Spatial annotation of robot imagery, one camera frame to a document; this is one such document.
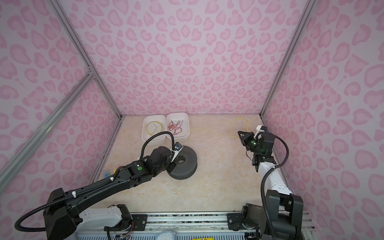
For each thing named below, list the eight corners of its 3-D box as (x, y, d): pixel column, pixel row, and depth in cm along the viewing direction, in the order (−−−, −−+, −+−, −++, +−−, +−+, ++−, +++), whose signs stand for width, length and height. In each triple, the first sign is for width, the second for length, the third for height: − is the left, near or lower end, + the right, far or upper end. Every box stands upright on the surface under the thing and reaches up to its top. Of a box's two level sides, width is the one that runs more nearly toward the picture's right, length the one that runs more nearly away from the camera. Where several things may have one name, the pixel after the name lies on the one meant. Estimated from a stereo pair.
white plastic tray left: (140, 144, 106) (136, 138, 100) (146, 120, 120) (144, 114, 114) (163, 144, 106) (161, 138, 100) (167, 120, 120) (166, 114, 114)
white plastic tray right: (163, 141, 106) (162, 136, 102) (168, 117, 121) (167, 111, 117) (189, 141, 106) (188, 136, 101) (190, 117, 121) (190, 111, 117)
